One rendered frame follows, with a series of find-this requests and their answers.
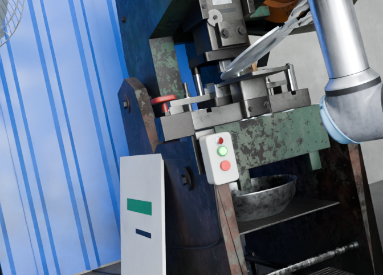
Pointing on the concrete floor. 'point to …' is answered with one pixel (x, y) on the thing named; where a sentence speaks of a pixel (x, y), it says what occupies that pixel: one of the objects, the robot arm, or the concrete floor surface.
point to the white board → (142, 215)
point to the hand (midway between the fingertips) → (291, 24)
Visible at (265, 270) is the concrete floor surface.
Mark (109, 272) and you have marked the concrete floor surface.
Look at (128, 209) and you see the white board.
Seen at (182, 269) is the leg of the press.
